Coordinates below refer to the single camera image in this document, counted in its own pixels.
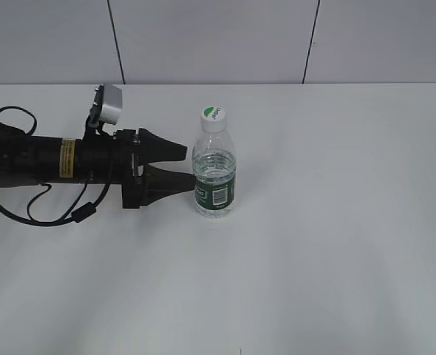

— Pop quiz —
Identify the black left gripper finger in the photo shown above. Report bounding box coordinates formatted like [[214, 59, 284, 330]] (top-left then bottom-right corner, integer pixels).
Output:
[[138, 129, 187, 165], [140, 164, 196, 207]]

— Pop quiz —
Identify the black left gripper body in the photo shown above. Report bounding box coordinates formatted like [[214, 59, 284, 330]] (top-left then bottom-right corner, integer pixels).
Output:
[[114, 128, 155, 209]]

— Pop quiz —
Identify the clear water bottle green label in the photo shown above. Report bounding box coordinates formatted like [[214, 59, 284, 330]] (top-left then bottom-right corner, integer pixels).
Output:
[[191, 127, 237, 219]]

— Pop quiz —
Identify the white green bottle cap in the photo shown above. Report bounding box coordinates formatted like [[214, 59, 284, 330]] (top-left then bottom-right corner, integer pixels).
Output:
[[200, 106, 227, 133]]

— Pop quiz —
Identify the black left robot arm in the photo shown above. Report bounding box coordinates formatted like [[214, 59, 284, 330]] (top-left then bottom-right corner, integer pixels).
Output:
[[0, 123, 195, 209]]

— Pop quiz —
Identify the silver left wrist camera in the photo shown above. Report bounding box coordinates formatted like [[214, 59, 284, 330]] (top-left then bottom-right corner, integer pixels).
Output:
[[89, 84, 123, 126]]

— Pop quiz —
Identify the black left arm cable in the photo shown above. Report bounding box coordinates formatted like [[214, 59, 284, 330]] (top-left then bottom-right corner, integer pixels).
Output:
[[0, 106, 112, 226]]

